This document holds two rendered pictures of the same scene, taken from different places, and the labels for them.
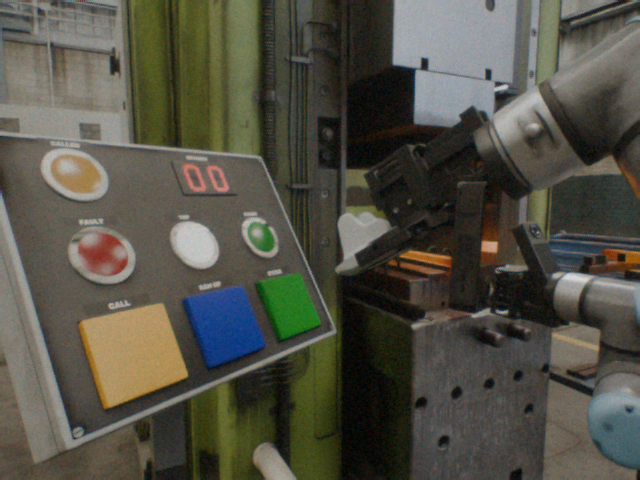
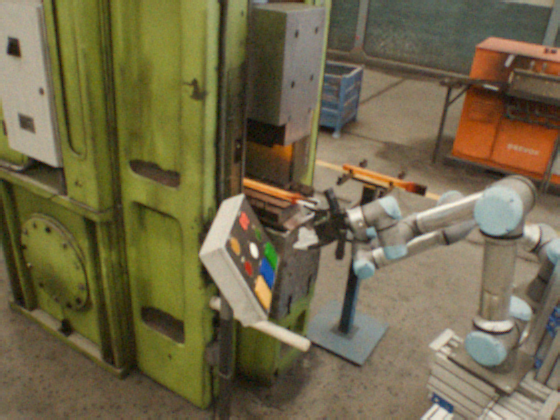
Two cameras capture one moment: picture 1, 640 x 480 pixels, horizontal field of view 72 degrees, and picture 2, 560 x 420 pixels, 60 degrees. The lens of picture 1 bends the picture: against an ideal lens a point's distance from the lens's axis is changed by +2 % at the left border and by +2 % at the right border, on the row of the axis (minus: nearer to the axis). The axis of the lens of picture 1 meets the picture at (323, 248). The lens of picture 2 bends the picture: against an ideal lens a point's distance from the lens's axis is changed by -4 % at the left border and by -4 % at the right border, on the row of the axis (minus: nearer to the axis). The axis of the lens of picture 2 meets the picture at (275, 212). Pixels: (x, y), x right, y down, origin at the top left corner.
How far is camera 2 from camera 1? 1.33 m
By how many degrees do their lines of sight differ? 38
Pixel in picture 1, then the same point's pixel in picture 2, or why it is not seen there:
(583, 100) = (371, 221)
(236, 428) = (204, 295)
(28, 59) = not seen: outside the picture
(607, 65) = (375, 215)
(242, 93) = (209, 145)
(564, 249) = not seen: hidden behind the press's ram
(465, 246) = (341, 245)
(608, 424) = (360, 269)
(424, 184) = (332, 231)
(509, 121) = (355, 220)
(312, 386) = not seen: hidden behind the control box
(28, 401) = (245, 312)
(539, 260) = (334, 205)
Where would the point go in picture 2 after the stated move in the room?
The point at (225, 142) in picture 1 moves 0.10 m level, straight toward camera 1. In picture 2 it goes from (202, 170) to (220, 180)
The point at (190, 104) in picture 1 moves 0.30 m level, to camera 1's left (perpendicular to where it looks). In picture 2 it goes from (127, 111) to (44, 121)
